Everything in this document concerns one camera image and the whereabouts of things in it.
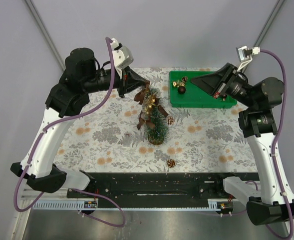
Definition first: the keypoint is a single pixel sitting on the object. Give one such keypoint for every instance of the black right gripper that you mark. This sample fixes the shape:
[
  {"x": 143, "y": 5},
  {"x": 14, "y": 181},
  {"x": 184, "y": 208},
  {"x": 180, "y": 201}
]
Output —
[{"x": 219, "y": 80}]

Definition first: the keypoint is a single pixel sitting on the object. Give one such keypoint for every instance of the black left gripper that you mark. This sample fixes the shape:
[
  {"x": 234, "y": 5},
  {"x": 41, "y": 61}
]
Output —
[{"x": 130, "y": 80}]

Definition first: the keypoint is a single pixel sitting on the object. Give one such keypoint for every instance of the brown ribbon gold berries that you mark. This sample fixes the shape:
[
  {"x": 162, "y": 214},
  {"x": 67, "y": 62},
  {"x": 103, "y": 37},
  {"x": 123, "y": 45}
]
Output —
[{"x": 148, "y": 98}]

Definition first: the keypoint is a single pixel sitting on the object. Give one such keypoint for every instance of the small green christmas tree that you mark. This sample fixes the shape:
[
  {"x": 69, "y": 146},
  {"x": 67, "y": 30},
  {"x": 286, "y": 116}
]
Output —
[{"x": 158, "y": 135}]

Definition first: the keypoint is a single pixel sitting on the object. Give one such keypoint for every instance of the pine cone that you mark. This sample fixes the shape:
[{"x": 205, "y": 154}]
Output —
[
  {"x": 170, "y": 120},
  {"x": 171, "y": 163}
]

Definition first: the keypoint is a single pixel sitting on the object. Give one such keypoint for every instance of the pine cone front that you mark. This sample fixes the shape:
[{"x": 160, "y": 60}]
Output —
[{"x": 171, "y": 163}]

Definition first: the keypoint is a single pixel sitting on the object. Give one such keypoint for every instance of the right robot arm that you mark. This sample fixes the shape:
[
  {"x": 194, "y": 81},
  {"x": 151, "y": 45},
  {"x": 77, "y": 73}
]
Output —
[{"x": 274, "y": 202}]

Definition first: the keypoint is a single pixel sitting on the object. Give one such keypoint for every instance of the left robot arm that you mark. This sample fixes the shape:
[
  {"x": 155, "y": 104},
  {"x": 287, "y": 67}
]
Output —
[{"x": 84, "y": 87}]

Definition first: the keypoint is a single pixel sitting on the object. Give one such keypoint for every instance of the green plastic tray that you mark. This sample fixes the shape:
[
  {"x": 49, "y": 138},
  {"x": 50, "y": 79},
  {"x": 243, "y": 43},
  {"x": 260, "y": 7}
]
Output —
[{"x": 194, "y": 97}]

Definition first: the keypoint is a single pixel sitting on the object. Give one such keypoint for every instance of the dark brown bauble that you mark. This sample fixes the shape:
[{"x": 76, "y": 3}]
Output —
[{"x": 181, "y": 90}]

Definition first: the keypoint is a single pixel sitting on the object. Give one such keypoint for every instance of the floral paper mat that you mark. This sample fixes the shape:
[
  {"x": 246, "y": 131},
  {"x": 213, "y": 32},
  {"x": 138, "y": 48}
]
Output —
[{"x": 200, "y": 140}]

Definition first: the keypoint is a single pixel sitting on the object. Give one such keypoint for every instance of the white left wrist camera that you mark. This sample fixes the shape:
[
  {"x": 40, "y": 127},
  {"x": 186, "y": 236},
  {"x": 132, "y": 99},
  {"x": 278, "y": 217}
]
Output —
[{"x": 122, "y": 56}]

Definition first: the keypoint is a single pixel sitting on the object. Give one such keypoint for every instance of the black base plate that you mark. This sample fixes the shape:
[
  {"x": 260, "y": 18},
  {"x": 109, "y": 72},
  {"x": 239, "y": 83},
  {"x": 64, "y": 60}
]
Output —
[{"x": 160, "y": 190}]

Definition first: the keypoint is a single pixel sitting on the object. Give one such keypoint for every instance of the white slotted cable duct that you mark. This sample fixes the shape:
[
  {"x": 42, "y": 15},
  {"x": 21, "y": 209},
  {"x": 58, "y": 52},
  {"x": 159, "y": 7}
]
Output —
[{"x": 79, "y": 205}]

